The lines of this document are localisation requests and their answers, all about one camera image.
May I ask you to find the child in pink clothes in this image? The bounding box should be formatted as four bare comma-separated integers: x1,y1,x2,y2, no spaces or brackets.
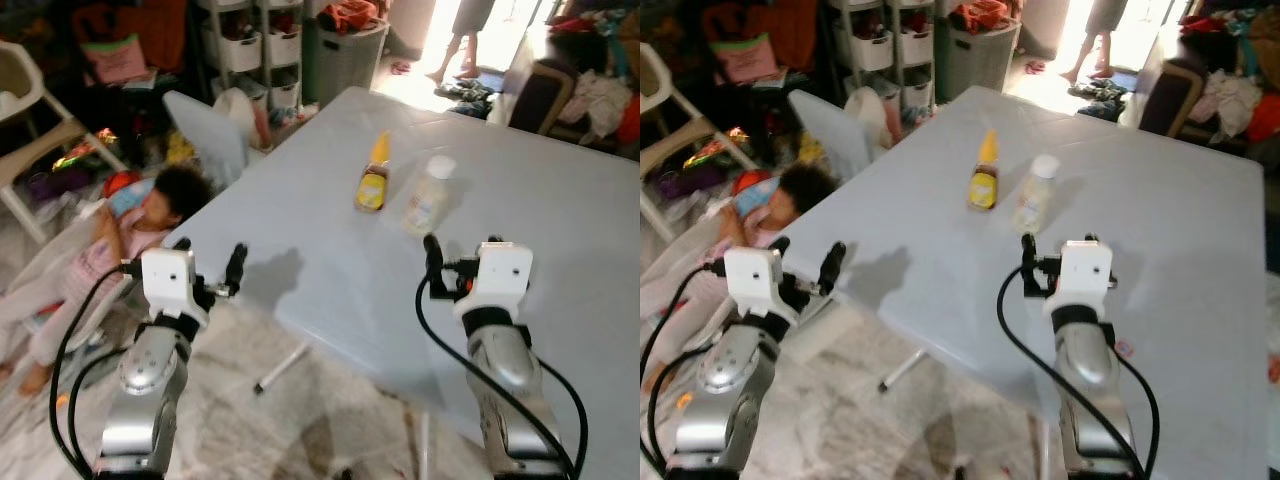
0,165,213,396
640,163,841,393

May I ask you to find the clear bottle with white cap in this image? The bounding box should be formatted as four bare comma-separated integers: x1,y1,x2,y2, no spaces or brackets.
1010,154,1061,237
402,155,458,238

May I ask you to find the yellow squeeze bottle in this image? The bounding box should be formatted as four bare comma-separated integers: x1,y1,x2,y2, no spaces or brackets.
354,132,393,214
966,130,1001,213

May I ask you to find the metal table leg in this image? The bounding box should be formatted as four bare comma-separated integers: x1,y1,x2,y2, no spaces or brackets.
253,340,311,394
878,348,926,391

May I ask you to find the light blue plastic panel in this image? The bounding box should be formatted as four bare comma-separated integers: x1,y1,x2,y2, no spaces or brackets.
788,90,876,186
162,90,251,191

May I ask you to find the dark armchair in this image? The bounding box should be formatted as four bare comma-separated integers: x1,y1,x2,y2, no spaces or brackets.
1135,58,1206,136
505,58,576,136

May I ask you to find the pale clothes pile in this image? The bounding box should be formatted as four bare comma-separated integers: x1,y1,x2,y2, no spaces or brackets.
570,70,631,141
1200,72,1263,141

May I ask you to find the pink bag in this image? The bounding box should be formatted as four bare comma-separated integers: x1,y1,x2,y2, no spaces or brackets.
80,35,151,86
715,33,786,86

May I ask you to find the grey laundry basket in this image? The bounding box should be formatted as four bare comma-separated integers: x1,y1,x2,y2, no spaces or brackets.
315,15,389,106
945,15,1021,101

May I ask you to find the white drawer rack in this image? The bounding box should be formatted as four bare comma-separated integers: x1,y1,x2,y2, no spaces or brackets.
195,0,306,111
825,0,936,111

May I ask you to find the white high chair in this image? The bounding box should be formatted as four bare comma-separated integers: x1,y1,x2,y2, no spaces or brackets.
0,40,131,246
640,42,756,241

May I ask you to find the standing barefoot person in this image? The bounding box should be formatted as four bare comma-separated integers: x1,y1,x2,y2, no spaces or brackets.
1060,0,1131,83
425,0,496,86

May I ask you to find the orange clothes heap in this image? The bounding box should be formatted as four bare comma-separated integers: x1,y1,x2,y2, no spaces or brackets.
320,0,381,33
950,0,1011,33

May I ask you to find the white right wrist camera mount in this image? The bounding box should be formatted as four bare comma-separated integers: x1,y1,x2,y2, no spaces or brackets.
1045,240,1114,319
455,240,534,321

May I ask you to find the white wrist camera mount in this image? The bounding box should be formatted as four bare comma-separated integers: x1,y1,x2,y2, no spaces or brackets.
1045,240,1114,319
723,247,793,327
140,247,213,331
455,240,534,321

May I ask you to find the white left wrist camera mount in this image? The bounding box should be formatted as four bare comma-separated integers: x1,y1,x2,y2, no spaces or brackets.
140,247,213,331
723,247,793,327

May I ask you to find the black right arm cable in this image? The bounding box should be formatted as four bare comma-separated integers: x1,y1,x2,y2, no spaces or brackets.
996,264,1163,477
414,276,589,477

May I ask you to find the long black left arm cable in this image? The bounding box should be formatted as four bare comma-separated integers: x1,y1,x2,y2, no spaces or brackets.
48,260,143,477
640,262,726,477

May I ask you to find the short black left arm cable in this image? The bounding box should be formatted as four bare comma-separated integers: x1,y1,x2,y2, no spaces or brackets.
648,368,707,473
66,345,127,473

